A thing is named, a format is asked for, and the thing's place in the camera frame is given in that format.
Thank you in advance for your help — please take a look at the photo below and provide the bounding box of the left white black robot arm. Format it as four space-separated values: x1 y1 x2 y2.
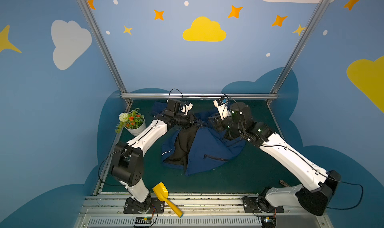
110 113 198 204

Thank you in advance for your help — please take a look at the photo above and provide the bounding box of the potted flower plant white pot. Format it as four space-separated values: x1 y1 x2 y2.
115 108 146 136

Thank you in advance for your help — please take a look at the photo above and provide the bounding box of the navy blue zip jacket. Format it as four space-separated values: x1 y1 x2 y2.
161 108 246 176

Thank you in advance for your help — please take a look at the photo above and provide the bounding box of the right circuit board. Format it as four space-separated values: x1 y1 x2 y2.
260 217 277 228

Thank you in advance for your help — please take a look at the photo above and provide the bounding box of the front aluminium rail base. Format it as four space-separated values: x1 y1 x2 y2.
74 193 333 228

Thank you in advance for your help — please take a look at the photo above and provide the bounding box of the yellow toy shovel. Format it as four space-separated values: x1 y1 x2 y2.
153 183 184 218

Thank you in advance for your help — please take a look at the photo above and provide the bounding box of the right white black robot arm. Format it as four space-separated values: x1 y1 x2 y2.
213 97 341 216

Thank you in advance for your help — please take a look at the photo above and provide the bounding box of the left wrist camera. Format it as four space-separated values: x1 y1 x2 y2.
166 99 193 115

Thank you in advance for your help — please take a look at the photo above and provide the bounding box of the aluminium frame post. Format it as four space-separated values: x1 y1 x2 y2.
76 0 132 107
266 0 331 106

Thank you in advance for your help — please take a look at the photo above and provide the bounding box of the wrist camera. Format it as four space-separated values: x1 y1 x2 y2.
166 99 193 115
214 96 231 120

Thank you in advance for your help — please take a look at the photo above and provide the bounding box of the brown slotted spatula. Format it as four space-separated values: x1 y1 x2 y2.
280 180 291 188

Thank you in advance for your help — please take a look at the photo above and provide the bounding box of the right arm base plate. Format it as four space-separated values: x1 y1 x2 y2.
242 196 285 214

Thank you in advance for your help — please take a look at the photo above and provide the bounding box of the circuit board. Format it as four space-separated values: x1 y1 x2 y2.
260 217 277 228
134 217 153 228

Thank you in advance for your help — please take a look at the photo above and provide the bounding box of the aluminium frame left post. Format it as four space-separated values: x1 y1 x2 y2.
76 0 132 107

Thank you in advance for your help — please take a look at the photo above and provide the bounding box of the aluminium frame right post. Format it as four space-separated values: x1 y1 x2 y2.
266 0 331 106

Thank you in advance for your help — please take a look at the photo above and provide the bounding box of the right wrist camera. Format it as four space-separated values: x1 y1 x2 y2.
214 96 231 120

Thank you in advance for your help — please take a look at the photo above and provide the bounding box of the left circuit board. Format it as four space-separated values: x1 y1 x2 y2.
134 217 153 228

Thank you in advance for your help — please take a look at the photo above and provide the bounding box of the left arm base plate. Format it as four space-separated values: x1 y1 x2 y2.
123 196 165 214

